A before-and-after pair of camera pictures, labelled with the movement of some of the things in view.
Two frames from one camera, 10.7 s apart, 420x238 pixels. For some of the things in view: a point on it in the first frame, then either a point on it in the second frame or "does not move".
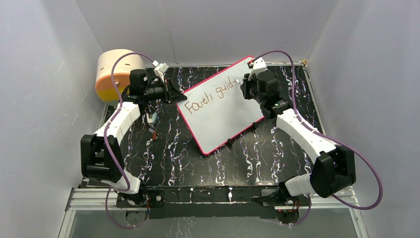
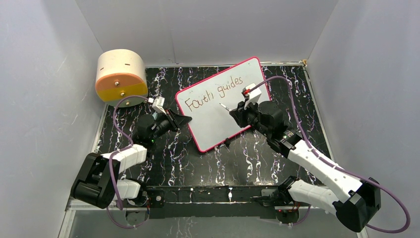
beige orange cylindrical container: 104,86 does not move
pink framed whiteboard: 216,110 does not move
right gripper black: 245,85 → 239,113
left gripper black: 171,94 → 176,121
